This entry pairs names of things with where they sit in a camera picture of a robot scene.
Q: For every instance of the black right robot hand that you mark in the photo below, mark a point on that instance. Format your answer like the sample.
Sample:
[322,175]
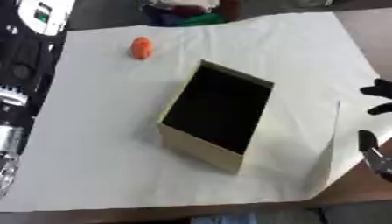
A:
[371,157]

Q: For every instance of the black and silver left robot arm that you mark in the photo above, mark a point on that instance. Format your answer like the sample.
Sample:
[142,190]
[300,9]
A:
[23,70]

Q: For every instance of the tan cardboard box black inside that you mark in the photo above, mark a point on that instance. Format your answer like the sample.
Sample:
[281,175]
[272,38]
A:
[217,108]

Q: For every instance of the dark bag with colourful items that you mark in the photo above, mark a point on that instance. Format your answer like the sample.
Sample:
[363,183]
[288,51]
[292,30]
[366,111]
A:
[178,13]

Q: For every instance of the orange rounded toy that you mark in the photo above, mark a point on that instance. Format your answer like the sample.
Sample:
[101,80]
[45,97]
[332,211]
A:
[142,48]

